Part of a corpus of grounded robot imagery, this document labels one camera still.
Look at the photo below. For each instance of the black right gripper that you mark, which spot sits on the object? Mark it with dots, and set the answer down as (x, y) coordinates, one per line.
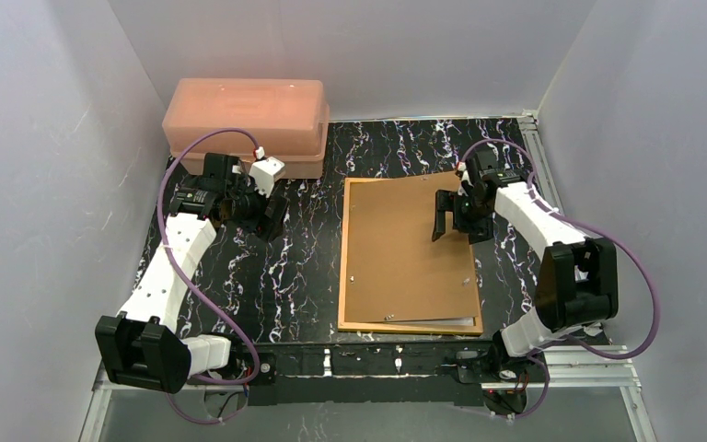
(455, 212)

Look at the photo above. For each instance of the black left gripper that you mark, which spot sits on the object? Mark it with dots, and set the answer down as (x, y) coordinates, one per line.
(261, 207)

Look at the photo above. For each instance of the brown frame backing board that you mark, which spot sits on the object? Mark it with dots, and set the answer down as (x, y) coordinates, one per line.
(402, 250)

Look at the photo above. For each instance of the yellow wooden picture frame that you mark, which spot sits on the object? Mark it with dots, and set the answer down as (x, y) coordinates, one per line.
(408, 329)

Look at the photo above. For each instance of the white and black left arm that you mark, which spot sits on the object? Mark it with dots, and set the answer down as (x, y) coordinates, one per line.
(164, 280)

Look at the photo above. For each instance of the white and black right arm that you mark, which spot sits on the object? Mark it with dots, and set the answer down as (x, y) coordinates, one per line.
(577, 281)

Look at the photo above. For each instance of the pink plastic storage box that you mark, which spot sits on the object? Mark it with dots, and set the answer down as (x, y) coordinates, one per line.
(289, 118)

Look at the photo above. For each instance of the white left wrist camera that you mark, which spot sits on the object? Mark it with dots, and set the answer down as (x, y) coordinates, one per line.
(265, 172)

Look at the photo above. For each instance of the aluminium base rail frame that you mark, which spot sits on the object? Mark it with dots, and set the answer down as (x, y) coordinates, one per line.
(284, 295)

